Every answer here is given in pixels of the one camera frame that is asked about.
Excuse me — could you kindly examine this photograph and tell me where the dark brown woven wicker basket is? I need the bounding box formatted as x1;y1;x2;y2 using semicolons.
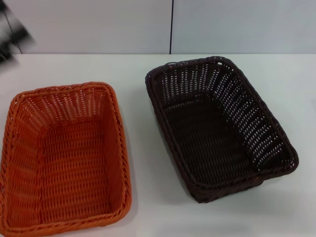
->
145;56;299;203

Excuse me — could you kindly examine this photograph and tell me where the orange woven wicker basket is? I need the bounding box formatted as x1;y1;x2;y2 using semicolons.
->
0;80;133;237

